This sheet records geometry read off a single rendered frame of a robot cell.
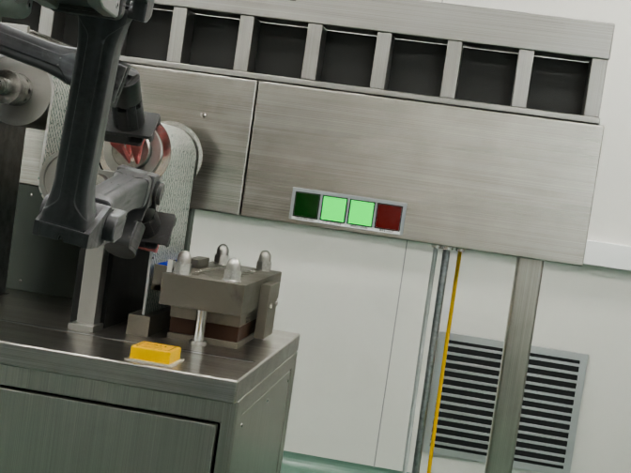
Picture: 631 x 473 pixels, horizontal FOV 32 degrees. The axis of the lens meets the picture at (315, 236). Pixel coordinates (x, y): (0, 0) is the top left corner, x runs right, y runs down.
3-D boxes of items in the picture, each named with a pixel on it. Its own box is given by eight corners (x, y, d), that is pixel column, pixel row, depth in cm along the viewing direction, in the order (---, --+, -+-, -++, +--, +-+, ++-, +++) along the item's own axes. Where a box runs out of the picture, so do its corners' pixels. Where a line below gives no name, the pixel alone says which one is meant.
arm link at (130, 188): (118, 212, 155) (43, 190, 155) (109, 251, 156) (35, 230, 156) (172, 175, 197) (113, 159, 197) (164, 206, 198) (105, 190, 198)
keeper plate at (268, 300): (253, 338, 225) (261, 283, 225) (263, 331, 235) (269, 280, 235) (266, 340, 225) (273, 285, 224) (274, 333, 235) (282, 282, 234)
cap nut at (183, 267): (170, 272, 212) (173, 249, 211) (175, 271, 215) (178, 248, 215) (189, 275, 211) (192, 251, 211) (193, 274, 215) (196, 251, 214)
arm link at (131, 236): (164, 178, 194) (117, 165, 194) (145, 236, 189) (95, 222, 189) (164, 209, 205) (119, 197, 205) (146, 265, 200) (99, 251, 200)
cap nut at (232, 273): (220, 280, 211) (223, 256, 211) (224, 279, 215) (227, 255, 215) (238, 282, 211) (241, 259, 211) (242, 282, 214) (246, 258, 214)
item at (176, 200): (146, 275, 215) (160, 179, 215) (178, 267, 239) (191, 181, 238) (149, 275, 215) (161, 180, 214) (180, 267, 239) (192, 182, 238)
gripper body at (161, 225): (169, 249, 208) (161, 230, 202) (116, 240, 210) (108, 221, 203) (177, 219, 211) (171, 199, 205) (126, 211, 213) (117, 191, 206)
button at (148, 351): (129, 359, 188) (130, 345, 188) (141, 354, 195) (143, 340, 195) (168, 366, 187) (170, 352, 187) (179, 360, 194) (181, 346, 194)
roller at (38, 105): (-22, 120, 219) (-12, 49, 219) (29, 129, 244) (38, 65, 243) (46, 129, 218) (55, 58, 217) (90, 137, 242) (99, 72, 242)
